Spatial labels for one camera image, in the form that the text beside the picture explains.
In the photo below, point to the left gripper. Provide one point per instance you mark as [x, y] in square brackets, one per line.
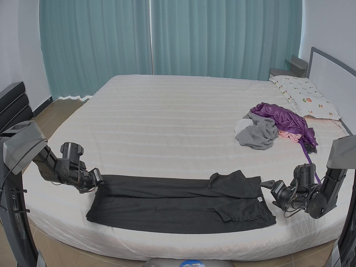
[93, 178]

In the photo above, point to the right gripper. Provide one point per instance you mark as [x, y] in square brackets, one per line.
[282, 193]

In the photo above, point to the black T-shirt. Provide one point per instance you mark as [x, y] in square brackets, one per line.
[172, 204]

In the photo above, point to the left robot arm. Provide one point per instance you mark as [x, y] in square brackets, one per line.
[25, 146]

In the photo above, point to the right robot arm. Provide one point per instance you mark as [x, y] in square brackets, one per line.
[336, 151]

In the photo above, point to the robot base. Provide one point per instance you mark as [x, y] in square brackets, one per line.
[189, 262]

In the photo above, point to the bed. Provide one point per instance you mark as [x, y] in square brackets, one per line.
[167, 110]

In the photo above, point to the grey garment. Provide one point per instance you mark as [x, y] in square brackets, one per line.
[257, 136]

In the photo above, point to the pink garment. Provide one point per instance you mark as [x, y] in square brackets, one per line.
[288, 136]

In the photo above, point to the white garment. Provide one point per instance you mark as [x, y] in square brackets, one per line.
[241, 125]

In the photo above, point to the purple satin garment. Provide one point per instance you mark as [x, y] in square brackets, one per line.
[281, 115]

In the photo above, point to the white printed pillow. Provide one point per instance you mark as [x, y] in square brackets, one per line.
[303, 94]

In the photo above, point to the black chest of drawers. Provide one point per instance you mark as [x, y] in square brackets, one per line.
[14, 107]

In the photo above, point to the grey bedside table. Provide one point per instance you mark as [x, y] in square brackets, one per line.
[289, 68]

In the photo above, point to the blue-green curtain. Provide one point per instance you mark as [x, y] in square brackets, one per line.
[222, 29]
[94, 37]

